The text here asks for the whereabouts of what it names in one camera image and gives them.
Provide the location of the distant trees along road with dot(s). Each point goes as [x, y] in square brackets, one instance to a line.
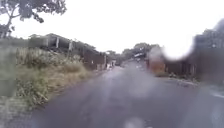
[136, 51]

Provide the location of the grey asphalt road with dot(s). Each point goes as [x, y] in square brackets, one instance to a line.
[123, 100]

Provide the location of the low buildings behind verge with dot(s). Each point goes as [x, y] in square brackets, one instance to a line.
[73, 50]

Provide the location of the overgrown grass verge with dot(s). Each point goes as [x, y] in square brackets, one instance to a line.
[36, 73]

